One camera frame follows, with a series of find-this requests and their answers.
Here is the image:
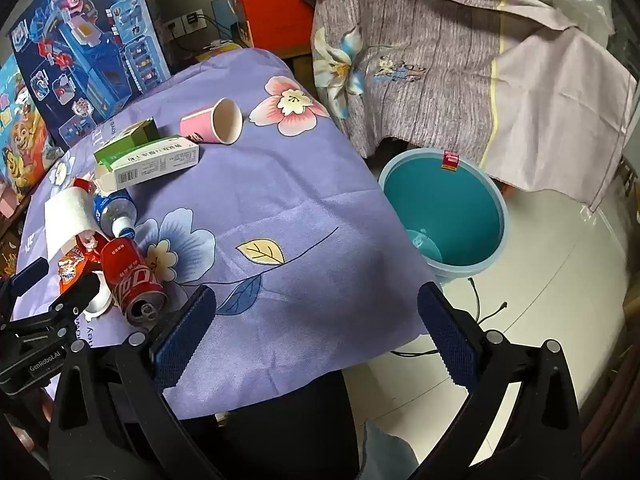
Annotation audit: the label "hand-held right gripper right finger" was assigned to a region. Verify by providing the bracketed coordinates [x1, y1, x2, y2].
[417, 282, 583, 480]

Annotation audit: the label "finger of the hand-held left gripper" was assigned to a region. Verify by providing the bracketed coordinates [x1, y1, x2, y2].
[50, 271, 102, 327]
[0, 258, 51, 306]

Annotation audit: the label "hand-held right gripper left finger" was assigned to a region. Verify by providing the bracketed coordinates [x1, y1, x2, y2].
[47, 285, 231, 480]

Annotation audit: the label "small white plastic cup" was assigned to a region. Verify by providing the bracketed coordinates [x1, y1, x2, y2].
[80, 280, 115, 323]

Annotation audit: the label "orange snack packet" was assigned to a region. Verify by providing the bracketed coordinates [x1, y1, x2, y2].
[57, 245, 108, 296]

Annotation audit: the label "red soda can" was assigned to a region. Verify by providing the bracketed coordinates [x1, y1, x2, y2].
[101, 237, 168, 330]

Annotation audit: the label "white tissue paper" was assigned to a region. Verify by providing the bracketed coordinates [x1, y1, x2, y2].
[44, 186, 103, 263]

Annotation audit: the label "blue label water bottle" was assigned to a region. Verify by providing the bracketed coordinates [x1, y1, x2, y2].
[93, 190, 138, 240]

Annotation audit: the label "blue plastic bucket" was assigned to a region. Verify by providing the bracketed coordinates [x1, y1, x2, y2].
[377, 149, 510, 286]

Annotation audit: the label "green and white medicine box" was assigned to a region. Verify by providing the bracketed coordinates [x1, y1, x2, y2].
[95, 135, 200, 192]

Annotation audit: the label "green cardboard box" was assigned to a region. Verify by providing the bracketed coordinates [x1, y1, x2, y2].
[93, 117, 161, 163]

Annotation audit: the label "pink paper cup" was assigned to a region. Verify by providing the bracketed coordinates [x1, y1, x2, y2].
[180, 97, 244, 147]

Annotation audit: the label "light blue cloth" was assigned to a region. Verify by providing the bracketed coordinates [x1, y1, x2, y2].
[362, 420, 418, 480]

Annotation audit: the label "person's dark pants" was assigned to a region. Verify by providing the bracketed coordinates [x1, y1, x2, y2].
[175, 372, 361, 480]

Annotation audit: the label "cartoon puppy toy box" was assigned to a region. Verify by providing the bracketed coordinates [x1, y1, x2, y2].
[0, 52, 66, 206]

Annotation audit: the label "purple floral tablecloth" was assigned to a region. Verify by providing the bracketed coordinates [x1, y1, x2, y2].
[12, 49, 443, 421]

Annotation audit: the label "blue toy box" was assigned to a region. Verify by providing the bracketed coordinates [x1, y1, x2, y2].
[7, 0, 173, 150]

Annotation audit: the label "grey floral cloth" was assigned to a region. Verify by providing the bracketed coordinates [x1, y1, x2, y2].
[297, 0, 638, 213]

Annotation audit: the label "small blue box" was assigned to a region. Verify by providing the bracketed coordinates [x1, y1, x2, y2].
[211, 0, 251, 43]

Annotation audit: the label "black floor cable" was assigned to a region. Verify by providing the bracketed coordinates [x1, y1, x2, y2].
[390, 277, 508, 358]

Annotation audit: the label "white wall socket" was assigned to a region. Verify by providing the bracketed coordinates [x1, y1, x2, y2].
[165, 8, 206, 40]

